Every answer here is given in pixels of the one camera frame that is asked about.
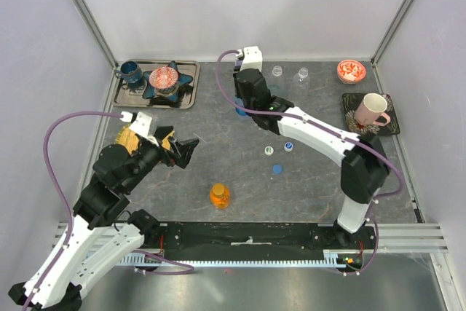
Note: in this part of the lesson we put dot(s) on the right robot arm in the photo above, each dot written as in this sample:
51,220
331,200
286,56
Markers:
362,171

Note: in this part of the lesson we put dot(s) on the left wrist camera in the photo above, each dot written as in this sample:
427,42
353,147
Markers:
141,124

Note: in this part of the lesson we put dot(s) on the clear plastic bottle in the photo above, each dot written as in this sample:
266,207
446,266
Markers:
300,82

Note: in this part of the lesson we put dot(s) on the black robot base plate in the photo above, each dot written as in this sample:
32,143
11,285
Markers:
185,240

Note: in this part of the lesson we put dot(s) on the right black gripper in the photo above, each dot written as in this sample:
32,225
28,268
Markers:
237,87

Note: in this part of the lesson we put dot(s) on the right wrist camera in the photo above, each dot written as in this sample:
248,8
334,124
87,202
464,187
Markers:
248,58

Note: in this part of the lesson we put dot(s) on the red patterned bowl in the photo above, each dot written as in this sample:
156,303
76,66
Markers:
351,71
163,78

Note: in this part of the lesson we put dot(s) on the red patterned bowl right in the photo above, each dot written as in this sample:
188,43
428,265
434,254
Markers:
351,71

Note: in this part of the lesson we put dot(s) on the slotted cable duct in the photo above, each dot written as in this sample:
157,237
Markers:
329,260

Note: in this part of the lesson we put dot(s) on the dark blue mug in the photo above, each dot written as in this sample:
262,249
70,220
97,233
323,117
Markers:
130,72

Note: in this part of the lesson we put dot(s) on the blue white bottle cap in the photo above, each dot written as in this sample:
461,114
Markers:
288,146

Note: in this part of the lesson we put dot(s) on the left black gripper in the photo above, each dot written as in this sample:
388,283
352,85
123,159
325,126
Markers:
183,151

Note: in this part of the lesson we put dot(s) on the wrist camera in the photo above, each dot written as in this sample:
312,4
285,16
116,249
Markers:
248,58
141,124

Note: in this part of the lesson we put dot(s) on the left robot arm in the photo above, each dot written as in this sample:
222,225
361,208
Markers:
69,273

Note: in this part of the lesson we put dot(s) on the white green bottle cap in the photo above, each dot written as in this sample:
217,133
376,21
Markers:
268,150

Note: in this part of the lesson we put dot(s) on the blue label water bottle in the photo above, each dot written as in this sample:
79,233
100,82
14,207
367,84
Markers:
239,111

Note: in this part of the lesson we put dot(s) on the pink white mug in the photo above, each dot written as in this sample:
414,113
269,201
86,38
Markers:
372,111

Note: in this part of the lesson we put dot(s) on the metal tray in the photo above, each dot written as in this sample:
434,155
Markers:
131,95

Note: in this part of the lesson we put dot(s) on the orange juice bottle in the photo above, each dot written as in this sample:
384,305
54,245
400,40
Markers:
220,196

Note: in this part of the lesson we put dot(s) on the green label water bottle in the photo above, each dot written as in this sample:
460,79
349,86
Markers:
275,81

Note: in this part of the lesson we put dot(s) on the blue star-shaped dish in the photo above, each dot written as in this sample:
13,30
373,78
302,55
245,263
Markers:
167,96

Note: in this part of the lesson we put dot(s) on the dark floral square plate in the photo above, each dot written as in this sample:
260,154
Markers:
351,101

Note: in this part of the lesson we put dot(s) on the yellow bamboo mat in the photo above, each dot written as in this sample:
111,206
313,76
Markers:
133,142

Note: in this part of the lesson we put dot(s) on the red patterned bowl left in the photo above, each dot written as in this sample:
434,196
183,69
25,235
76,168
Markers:
163,78

